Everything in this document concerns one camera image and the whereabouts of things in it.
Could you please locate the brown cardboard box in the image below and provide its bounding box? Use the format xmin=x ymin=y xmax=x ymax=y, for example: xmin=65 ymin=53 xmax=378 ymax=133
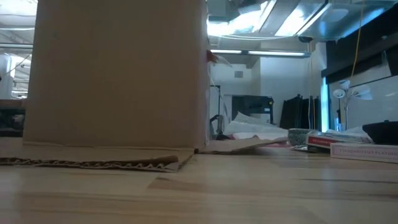
xmin=0 ymin=0 xmax=289 ymax=174

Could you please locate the grey round disc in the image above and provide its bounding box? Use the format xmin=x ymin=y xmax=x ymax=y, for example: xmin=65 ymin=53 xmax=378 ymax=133
xmin=287 ymin=128 xmax=315 ymax=147

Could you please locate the black case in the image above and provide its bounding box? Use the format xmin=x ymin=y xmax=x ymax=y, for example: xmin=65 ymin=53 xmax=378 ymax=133
xmin=290 ymin=144 xmax=329 ymax=154

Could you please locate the pink white card packet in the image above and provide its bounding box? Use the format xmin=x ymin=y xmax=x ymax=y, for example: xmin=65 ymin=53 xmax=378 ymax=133
xmin=330 ymin=142 xmax=398 ymax=164

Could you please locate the black calculator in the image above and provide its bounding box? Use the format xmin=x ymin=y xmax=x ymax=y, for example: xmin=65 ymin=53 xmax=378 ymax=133
xmin=362 ymin=120 xmax=398 ymax=146

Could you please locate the black pole stand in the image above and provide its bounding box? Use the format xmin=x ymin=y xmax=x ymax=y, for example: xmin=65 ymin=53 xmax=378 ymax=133
xmin=210 ymin=84 xmax=222 ymax=116

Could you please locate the black equipment cabinet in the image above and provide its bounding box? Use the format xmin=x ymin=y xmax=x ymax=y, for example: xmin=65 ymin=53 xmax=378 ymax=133
xmin=231 ymin=95 xmax=275 ymax=125

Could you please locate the long ceiling light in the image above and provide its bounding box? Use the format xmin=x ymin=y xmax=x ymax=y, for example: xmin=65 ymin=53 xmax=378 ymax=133
xmin=0 ymin=43 xmax=312 ymax=58

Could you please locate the wooden workbench table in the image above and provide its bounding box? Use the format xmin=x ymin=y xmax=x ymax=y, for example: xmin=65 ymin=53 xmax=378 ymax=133
xmin=0 ymin=98 xmax=27 ymax=138

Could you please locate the white cylinder tank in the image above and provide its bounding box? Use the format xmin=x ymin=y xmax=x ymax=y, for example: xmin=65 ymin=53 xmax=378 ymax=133
xmin=0 ymin=54 xmax=16 ymax=100

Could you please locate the silver ceiling duct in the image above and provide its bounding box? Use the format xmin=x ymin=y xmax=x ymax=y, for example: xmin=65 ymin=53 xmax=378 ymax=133
xmin=273 ymin=0 xmax=398 ymax=43

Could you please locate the yellow cable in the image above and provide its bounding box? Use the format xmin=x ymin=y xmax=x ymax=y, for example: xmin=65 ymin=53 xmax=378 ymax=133
xmin=350 ymin=0 xmax=365 ymax=78

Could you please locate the black wall panel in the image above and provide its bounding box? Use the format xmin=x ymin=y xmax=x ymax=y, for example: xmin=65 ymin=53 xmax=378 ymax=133
xmin=321 ymin=20 xmax=398 ymax=85

